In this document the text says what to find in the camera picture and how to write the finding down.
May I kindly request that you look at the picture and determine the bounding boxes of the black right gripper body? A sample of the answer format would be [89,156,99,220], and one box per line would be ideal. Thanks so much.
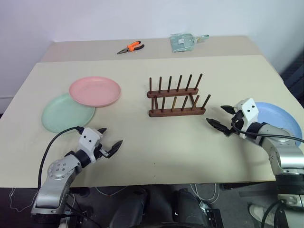
[227,111,246,137]

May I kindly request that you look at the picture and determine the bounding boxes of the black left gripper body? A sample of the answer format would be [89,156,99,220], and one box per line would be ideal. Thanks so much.
[93,135,110,161]

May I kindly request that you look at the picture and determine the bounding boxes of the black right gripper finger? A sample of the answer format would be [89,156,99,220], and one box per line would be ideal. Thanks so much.
[220,105,236,115]
[206,117,231,137]

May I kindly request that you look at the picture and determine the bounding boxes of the wooden dish rack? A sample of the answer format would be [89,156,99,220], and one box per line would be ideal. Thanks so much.
[146,73,212,118]

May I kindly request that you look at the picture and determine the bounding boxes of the blue plastic plate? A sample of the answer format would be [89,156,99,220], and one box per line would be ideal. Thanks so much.
[253,102,304,148]

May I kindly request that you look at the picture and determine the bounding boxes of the pink plastic plate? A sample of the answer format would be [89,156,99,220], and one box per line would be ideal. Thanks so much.
[68,76,122,109]

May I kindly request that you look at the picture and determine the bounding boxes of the green plastic plate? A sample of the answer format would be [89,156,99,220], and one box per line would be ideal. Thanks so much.
[41,92,96,134]

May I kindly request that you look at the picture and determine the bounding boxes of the dark rounded shape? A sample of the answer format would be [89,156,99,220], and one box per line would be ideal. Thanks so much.
[172,189,203,228]
[111,189,150,228]

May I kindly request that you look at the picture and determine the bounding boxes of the black chair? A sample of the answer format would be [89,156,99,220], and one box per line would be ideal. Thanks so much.
[279,53,304,105]

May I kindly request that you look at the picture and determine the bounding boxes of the clear plastic bag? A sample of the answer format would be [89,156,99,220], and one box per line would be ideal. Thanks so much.
[169,33,210,53]

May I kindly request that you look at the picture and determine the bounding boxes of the black box under table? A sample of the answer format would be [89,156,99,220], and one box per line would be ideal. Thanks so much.
[201,201,224,228]

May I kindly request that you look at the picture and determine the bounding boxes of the white shoe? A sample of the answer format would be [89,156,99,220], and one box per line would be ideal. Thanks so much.
[248,204,274,227]

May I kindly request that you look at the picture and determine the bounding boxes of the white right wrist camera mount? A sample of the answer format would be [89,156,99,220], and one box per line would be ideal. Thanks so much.
[233,97,260,140]

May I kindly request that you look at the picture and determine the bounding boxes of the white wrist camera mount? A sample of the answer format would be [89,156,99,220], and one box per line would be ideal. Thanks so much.
[233,97,260,140]
[77,127,105,153]

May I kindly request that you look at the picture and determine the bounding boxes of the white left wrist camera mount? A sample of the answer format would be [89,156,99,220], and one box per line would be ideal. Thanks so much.
[77,127,105,153]

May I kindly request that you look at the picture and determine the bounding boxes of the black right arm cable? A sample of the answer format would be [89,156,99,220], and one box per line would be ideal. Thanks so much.
[230,117,304,144]

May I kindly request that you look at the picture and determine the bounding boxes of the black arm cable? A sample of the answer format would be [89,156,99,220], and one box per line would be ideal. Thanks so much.
[38,126,83,190]
[230,117,304,144]

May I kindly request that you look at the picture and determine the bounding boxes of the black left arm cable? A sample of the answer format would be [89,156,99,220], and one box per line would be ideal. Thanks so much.
[38,126,83,190]

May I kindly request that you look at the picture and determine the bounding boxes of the white cable under table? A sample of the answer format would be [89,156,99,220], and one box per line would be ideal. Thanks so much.
[190,183,220,203]

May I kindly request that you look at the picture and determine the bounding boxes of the orange handled pliers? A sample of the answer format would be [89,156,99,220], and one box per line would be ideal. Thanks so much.
[116,41,145,55]

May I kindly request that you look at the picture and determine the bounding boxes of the thin white wire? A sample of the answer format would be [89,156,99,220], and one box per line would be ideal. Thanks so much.
[9,187,26,212]

